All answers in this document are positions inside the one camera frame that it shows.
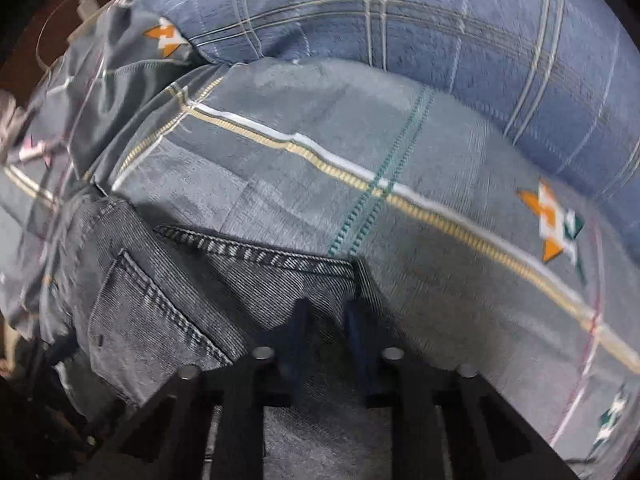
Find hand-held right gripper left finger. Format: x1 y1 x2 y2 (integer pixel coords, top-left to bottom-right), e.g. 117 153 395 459
90 297 311 480

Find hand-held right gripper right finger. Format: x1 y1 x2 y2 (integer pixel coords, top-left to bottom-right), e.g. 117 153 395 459
344 297 576 480

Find grey denim pants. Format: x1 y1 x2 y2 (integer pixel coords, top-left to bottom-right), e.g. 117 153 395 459
50 194 401 480

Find grey striped star-print quilt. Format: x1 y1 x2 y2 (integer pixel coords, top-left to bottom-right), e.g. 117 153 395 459
0 7 640 480

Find blue plaid pillow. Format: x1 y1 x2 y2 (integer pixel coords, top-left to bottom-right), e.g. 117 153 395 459
119 0 640 202

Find brown wooden furniture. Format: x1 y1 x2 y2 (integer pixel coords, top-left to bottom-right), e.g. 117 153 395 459
7 0 123 103

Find white charger with cable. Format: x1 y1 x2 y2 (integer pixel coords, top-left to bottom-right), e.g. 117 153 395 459
34 0 123 77

